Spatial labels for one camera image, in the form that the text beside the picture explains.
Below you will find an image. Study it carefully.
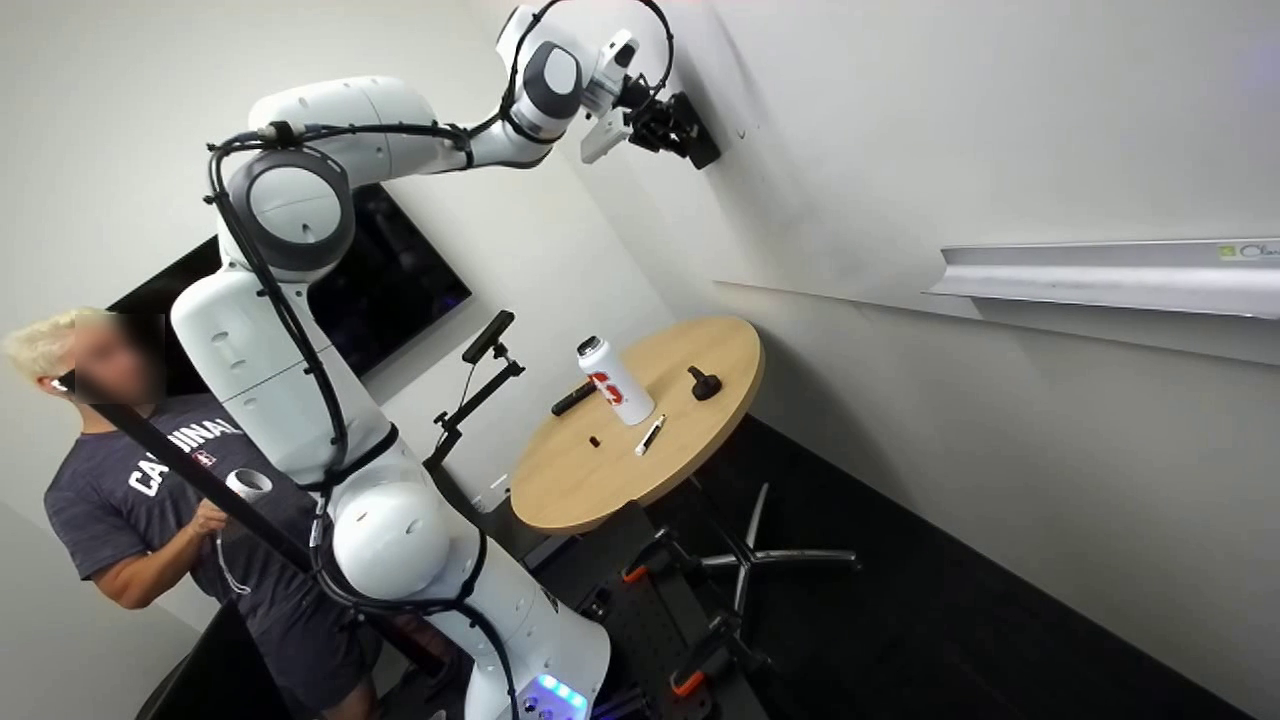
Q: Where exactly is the orange-handled black clamp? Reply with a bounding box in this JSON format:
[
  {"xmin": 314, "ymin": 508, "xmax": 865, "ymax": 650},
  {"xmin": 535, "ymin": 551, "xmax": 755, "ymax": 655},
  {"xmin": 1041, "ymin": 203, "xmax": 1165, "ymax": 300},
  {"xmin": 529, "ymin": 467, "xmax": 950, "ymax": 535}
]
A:
[
  {"xmin": 662, "ymin": 637, "xmax": 751, "ymax": 706},
  {"xmin": 617, "ymin": 526, "xmax": 688, "ymax": 592}
]

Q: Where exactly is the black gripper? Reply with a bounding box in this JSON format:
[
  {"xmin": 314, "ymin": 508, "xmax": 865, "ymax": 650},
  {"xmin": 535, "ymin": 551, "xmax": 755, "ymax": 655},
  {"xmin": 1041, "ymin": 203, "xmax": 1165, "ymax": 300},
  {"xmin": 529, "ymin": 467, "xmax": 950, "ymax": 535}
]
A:
[{"xmin": 621, "ymin": 82, "xmax": 708, "ymax": 169}]

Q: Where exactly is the black stick-shaped object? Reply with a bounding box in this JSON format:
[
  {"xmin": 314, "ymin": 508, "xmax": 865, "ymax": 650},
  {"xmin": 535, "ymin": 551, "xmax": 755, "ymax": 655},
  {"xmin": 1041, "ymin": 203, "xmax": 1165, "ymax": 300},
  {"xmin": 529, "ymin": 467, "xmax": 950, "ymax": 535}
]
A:
[{"xmin": 549, "ymin": 381, "xmax": 599, "ymax": 421}]

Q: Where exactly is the black stereo camera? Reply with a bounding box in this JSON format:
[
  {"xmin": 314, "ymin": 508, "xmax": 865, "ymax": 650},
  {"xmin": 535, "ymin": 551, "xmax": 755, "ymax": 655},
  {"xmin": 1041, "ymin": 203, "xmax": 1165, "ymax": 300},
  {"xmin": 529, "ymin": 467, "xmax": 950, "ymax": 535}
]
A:
[{"xmin": 458, "ymin": 308, "xmax": 518, "ymax": 370}]

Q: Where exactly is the white wall whiteboard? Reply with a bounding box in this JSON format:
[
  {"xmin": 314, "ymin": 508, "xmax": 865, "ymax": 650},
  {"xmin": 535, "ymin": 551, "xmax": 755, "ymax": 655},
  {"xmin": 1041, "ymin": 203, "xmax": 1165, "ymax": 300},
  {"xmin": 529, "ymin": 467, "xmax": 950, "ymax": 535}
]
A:
[{"xmin": 637, "ymin": 0, "xmax": 1280, "ymax": 373}]

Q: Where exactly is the person in grey shirt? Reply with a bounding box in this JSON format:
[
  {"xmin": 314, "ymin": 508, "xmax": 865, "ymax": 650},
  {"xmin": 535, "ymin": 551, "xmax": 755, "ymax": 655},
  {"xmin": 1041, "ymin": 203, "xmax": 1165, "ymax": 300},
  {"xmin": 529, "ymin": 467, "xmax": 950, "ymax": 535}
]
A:
[{"xmin": 0, "ymin": 314, "xmax": 392, "ymax": 720}]

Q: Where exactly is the black camera stand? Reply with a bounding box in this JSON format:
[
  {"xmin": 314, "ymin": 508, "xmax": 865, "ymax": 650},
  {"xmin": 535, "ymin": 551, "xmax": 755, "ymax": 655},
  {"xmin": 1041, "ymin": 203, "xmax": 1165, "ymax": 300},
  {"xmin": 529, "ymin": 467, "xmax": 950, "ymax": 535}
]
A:
[{"xmin": 431, "ymin": 348, "xmax": 529, "ymax": 444}]

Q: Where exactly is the white steel water bottle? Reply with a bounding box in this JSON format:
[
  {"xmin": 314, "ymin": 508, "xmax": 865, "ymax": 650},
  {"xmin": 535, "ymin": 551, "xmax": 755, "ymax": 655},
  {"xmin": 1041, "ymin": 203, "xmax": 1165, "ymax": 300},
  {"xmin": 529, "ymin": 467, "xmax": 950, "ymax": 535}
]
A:
[{"xmin": 572, "ymin": 333, "xmax": 661, "ymax": 434}]

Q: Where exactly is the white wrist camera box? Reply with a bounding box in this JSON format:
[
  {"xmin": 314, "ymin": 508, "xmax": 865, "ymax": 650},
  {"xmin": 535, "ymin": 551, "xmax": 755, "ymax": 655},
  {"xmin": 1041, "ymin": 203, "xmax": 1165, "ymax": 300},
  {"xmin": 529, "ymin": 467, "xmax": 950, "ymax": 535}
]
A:
[{"xmin": 575, "ymin": 105, "xmax": 641, "ymax": 169}]

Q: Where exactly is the silver whiteboard tray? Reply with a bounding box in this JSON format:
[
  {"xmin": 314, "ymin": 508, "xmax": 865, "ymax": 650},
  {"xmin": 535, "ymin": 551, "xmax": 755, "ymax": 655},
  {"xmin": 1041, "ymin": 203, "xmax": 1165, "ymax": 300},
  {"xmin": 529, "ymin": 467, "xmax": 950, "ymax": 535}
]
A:
[{"xmin": 928, "ymin": 237, "xmax": 1280, "ymax": 325}]

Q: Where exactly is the white VR controller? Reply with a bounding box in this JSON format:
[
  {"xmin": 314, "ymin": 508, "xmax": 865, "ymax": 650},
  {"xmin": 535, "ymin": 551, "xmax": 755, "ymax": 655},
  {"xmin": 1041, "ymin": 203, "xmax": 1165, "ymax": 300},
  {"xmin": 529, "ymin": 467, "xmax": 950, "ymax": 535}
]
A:
[{"xmin": 221, "ymin": 465, "xmax": 280, "ymax": 508}]

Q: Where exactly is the black wall monitor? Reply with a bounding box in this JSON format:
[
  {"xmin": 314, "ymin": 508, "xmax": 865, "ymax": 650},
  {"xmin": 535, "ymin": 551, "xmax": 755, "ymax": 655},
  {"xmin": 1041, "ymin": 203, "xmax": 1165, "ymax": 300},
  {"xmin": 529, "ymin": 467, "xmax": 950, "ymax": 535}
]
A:
[{"xmin": 105, "ymin": 185, "xmax": 477, "ymax": 391}]

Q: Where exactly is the black bottle lid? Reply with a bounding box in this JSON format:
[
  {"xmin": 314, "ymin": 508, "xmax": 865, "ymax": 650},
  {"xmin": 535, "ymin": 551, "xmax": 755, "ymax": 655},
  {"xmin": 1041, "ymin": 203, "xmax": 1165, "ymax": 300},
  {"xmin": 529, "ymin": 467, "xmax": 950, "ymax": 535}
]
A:
[{"xmin": 683, "ymin": 362, "xmax": 727, "ymax": 409}]

